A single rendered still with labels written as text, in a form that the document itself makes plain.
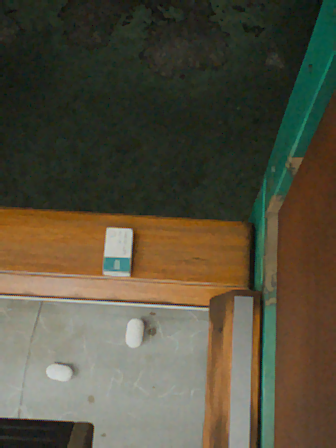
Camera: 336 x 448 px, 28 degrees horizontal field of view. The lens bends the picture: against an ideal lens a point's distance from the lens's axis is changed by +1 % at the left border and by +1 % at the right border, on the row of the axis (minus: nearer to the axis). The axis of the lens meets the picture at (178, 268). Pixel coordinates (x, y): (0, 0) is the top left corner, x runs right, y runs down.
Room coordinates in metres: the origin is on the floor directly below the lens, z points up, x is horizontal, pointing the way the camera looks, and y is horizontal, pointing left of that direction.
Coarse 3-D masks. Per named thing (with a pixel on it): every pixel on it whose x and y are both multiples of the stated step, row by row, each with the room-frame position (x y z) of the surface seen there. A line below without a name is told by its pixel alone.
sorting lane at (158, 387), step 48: (0, 336) 0.14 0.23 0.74; (48, 336) 0.15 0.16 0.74; (96, 336) 0.15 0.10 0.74; (144, 336) 0.15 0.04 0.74; (192, 336) 0.16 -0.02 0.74; (0, 384) 0.08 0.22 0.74; (48, 384) 0.08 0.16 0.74; (96, 384) 0.09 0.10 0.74; (144, 384) 0.09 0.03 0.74; (192, 384) 0.09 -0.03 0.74; (96, 432) 0.03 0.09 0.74; (144, 432) 0.03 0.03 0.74; (192, 432) 0.03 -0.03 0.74
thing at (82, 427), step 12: (0, 420) 0.02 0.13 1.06; (12, 420) 0.02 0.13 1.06; (24, 420) 0.02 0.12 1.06; (36, 420) 0.02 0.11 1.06; (48, 420) 0.03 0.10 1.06; (60, 420) 0.03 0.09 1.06; (0, 432) 0.01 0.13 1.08; (12, 432) 0.01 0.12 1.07; (24, 432) 0.01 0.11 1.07; (36, 432) 0.02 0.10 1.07; (48, 432) 0.02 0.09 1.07; (60, 432) 0.02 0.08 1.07; (72, 432) 0.02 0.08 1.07; (84, 432) 0.02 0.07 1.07; (0, 444) 0.01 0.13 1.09; (12, 444) 0.01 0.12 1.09; (24, 444) 0.01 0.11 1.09; (36, 444) 0.01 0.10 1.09; (48, 444) 0.01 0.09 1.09; (60, 444) 0.01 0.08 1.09; (72, 444) 0.01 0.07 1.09; (84, 444) 0.01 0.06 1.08
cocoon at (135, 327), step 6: (138, 318) 0.17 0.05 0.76; (132, 324) 0.16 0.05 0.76; (138, 324) 0.16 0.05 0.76; (132, 330) 0.16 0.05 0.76; (138, 330) 0.16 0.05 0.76; (126, 336) 0.15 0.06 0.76; (132, 336) 0.15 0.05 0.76; (138, 336) 0.15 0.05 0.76; (126, 342) 0.14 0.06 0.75; (132, 342) 0.14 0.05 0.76; (138, 342) 0.14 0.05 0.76
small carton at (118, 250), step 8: (112, 232) 0.28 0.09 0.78; (120, 232) 0.28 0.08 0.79; (128, 232) 0.28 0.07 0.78; (112, 240) 0.27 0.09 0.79; (120, 240) 0.27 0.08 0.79; (128, 240) 0.27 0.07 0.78; (104, 248) 0.26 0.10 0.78; (112, 248) 0.26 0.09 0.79; (120, 248) 0.26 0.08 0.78; (128, 248) 0.26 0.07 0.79; (104, 256) 0.25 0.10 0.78; (112, 256) 0.25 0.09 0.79; (120, 256) 0.25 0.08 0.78; (128, 256) 0.25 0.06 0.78; (104, 264) 0.24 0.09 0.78; (112, 264) 0.24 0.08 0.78; (120, 264) 0.24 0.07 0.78; (128, 264) 0.24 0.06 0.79; (104, 272) 0.23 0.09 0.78; (112, 272) 0.23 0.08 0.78; (120, 272) 0.23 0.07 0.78; (128, 272) 0.23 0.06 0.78
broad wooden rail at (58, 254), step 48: (0, 240) 0.27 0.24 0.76; (48, 240) 0.27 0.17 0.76; (96, 240) 0.27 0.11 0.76; (144, 240) 0.28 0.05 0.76; (192, 240) 0.28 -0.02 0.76; (240, 240) 0.28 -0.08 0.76; (0, 288) 0.20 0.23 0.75; (48, 288) 0.21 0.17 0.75; (96, 288) 0.21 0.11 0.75; (144, 288) 0.21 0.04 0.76; (192, 288) 0.22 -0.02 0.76; (240, 288) 0.22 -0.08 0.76
